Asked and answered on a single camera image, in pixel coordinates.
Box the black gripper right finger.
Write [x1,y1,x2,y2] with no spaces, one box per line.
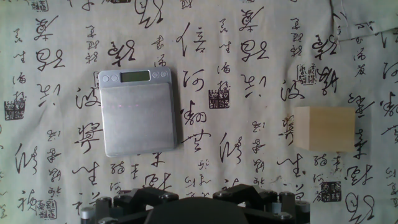
[212,184,312,224]

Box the silver digital pocket scale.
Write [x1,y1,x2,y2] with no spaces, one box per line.
[98,66,178,158]

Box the light wooden block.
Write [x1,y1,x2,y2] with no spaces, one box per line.
[294,106,356,153]

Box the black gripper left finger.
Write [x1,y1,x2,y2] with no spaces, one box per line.
[80,185,180,224]

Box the calligraphy print beige tablecloth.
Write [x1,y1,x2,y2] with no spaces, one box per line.
[0,0,398,224]

